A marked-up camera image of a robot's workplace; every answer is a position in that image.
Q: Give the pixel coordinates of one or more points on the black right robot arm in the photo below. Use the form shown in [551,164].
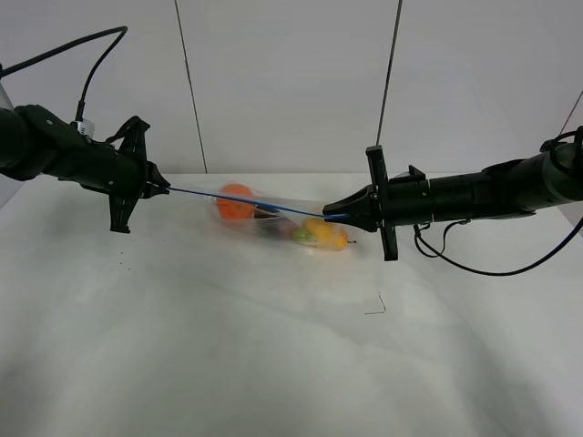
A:
[516,188]

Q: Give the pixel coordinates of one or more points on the orange fruit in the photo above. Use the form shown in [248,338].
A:
[231,209]

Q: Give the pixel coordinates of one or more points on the yellow pear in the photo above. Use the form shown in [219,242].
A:
[318,233]

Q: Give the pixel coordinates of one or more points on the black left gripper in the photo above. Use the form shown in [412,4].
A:
[119,168]

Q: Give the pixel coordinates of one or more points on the purple eggplant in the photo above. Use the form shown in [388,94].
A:
[275,225]

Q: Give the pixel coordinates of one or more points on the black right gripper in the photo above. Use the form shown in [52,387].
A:
[395,202]

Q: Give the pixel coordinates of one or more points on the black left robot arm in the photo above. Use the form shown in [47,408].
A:
[36,142]

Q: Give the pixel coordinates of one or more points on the clear zip bag blue seal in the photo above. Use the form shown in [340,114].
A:
[296,209]

